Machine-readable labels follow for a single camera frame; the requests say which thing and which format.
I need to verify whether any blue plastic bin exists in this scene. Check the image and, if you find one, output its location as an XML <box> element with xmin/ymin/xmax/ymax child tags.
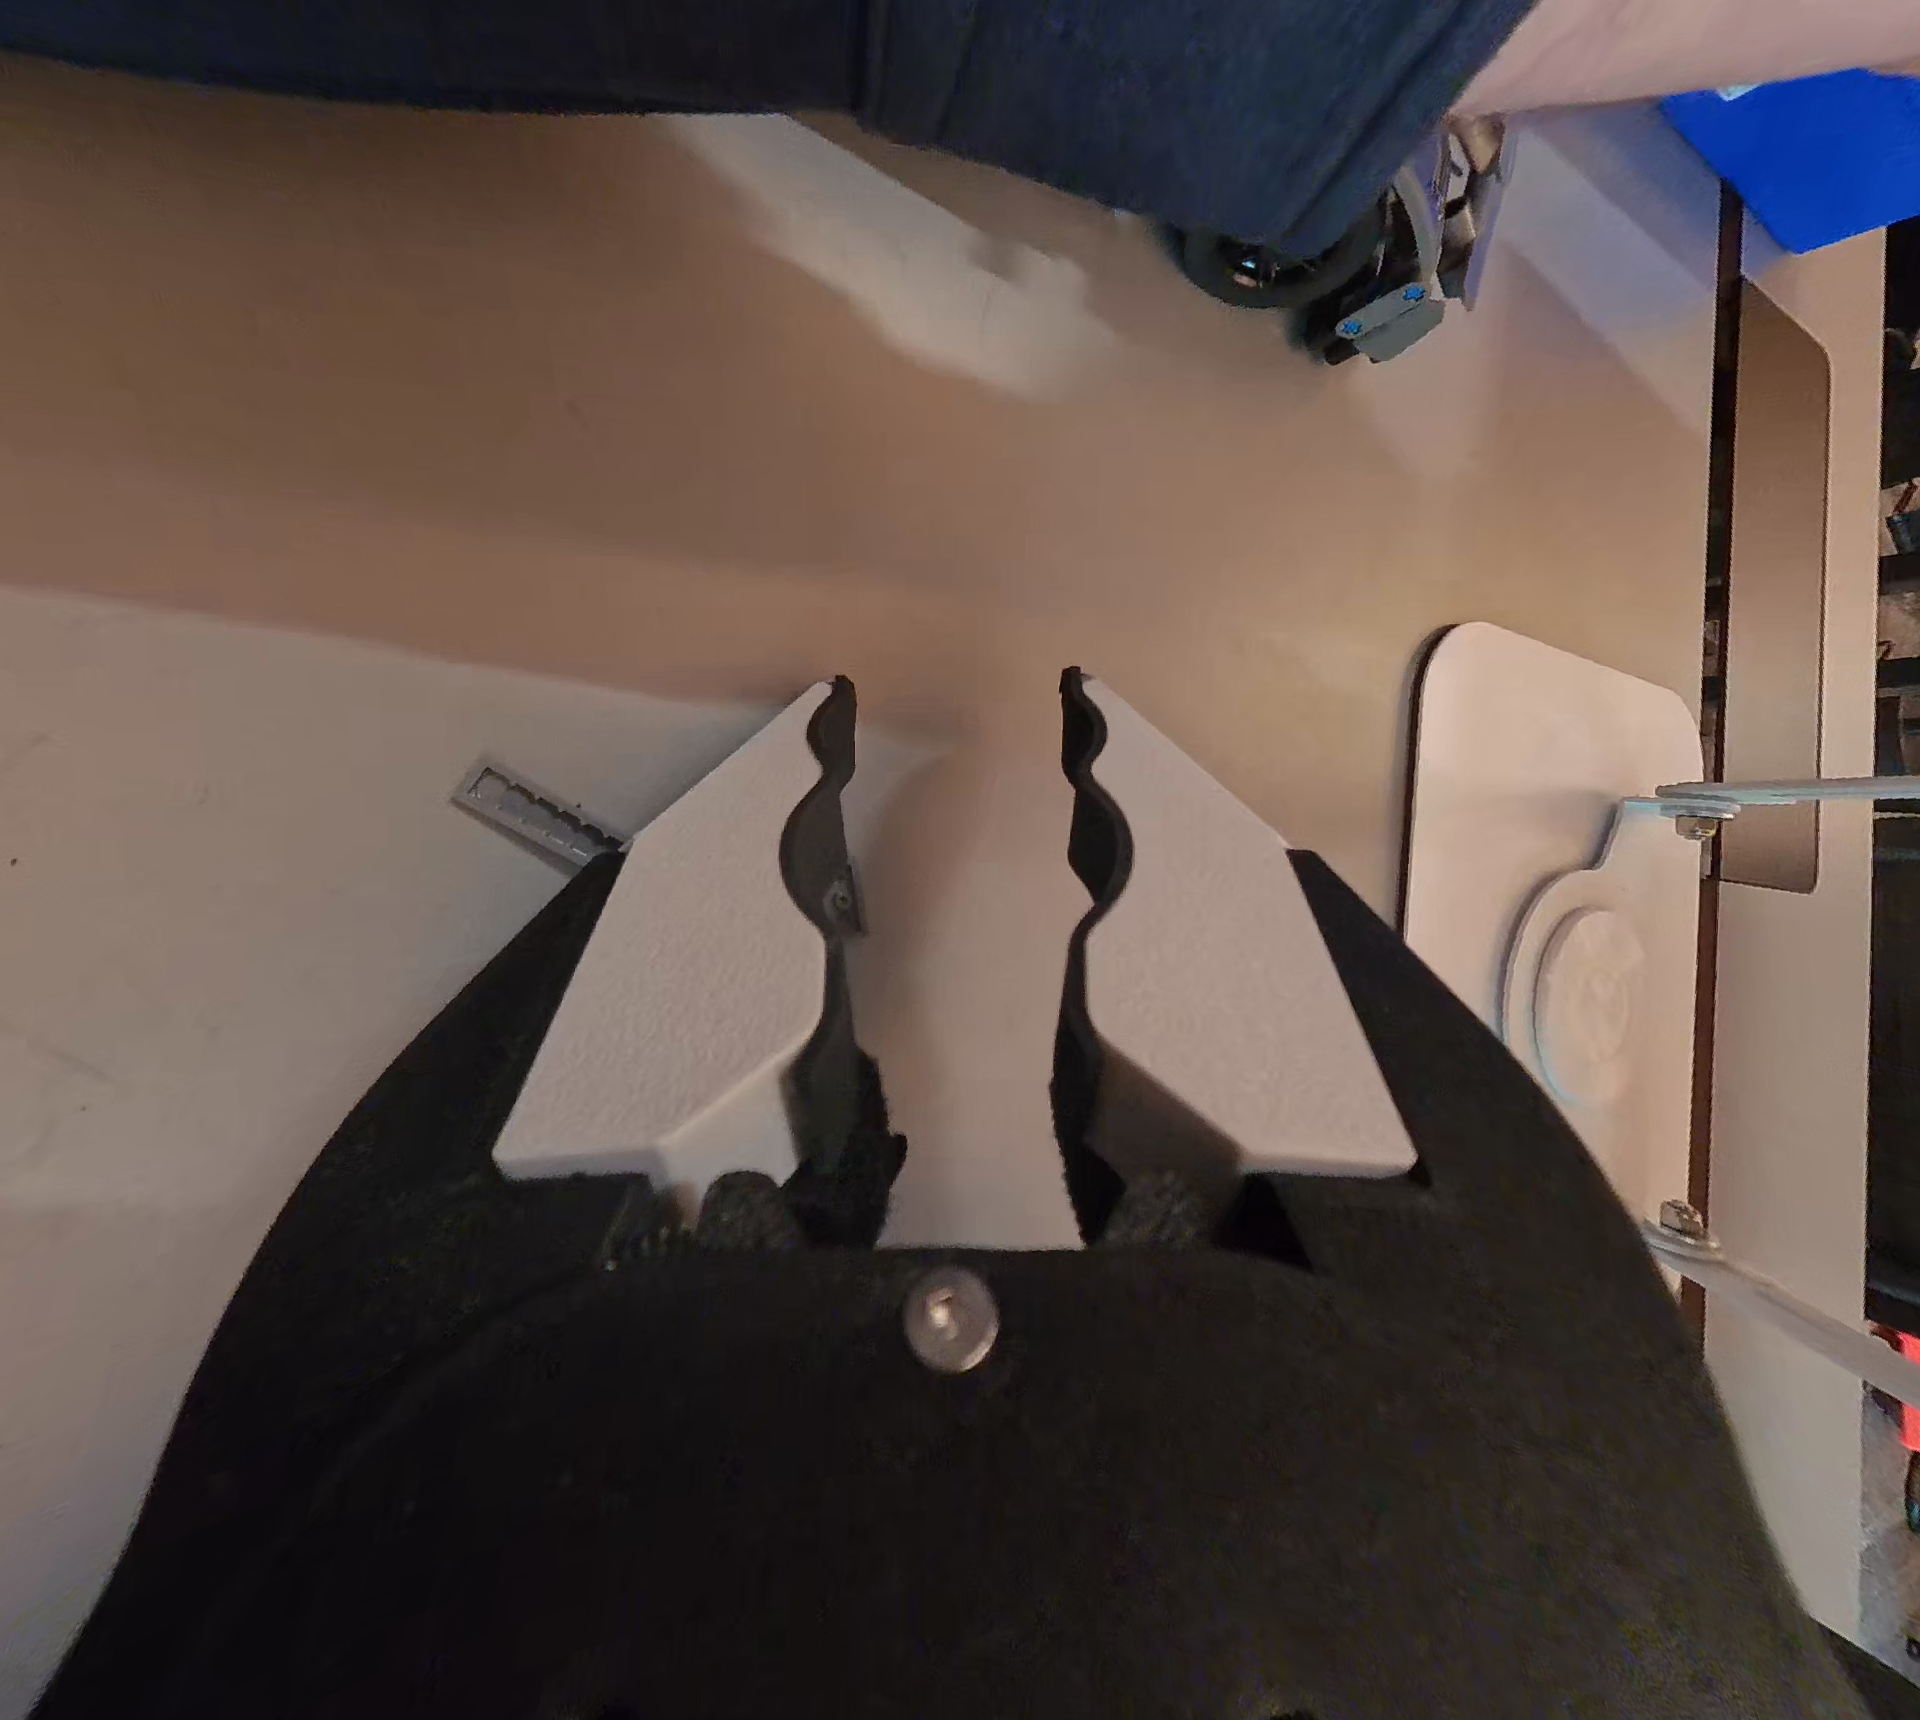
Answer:
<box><xmin>1656</xmin><ymin>71</ymin><xmax>1920</xmax><ymax>251</ymax></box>

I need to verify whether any thin grey toy panel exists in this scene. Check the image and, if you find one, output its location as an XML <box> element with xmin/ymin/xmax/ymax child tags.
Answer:
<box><xmin>449</xmin><ymin>761</ymin><xmax>632</xmax><ymax>869</ymax></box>

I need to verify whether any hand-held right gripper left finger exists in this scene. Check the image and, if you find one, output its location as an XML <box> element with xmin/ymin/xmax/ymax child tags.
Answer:
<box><xmin>493</xmin><ymin>675</ymin><xmax>905</xmax><ymax>1251</ymax></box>

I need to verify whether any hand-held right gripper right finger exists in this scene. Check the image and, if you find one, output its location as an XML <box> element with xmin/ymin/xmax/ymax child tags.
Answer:
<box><xmin>1047</xmin><ymin>667</ymin><xmax>1423</xmax><ymax>1251</ymax></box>

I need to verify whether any grey toy car model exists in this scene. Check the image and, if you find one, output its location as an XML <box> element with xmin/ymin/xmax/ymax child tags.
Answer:
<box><xmin>1172</xmin><ymin>122</ymin><xmax>1516</xmax><ymax>370</ymax></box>

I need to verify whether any white book stand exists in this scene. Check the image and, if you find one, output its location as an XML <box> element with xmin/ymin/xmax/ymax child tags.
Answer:
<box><xmin>1402</xmin><ymin>624</ymin><xmax>1920</xmax><ymax>1415</ymax></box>

